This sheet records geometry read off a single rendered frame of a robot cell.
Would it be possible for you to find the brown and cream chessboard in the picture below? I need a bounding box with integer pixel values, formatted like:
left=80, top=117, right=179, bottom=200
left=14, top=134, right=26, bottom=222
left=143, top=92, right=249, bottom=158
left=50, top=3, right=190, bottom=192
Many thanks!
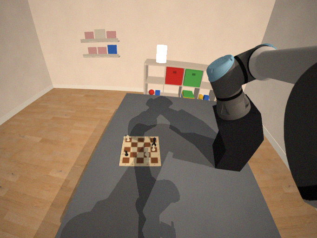
left=119, top=136, right=161, bottom=166

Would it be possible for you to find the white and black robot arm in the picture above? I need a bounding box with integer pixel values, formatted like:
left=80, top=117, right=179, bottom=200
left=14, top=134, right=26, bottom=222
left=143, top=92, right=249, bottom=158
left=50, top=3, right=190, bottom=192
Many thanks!
left=206, top=43, right=317, bottom=208

